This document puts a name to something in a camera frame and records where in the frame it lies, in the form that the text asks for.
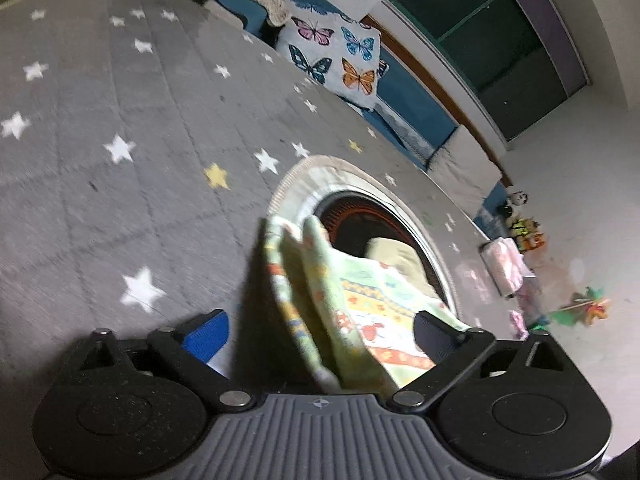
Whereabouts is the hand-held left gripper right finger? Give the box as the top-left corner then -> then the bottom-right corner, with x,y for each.
387,310 -> 573,408

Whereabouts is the white butterfly-print pillow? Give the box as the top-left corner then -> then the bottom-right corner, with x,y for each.
274,0 -> 389,112

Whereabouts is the blue sofa with wooden frame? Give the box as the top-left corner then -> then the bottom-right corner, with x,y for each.
205,0 -> 507,233

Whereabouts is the colourful striped children's shirt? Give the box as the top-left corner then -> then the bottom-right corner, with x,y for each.
262,215 -> 473,393

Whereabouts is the pile of stuffed toys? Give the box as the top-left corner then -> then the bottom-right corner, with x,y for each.
500,187 -> 548,253

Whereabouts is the grey star-print tablecloth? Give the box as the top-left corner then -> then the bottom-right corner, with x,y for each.
0,0 -> 501,411

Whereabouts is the white sofa cushion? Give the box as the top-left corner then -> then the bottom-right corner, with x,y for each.
427,127 -> 504,212

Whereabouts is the green and orange pinwheel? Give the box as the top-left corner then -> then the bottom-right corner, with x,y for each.
549,286 -> 613,328

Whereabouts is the dark window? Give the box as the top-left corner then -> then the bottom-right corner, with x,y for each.
385,0 -> 591,142

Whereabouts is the cream crumpled cloth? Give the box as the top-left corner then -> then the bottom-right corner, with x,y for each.
240,0 -> 294,27

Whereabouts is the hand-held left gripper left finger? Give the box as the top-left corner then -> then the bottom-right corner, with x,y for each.
65,310 -> 253,408

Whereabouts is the purple curtain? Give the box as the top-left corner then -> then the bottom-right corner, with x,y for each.
487,0 -> 592,92

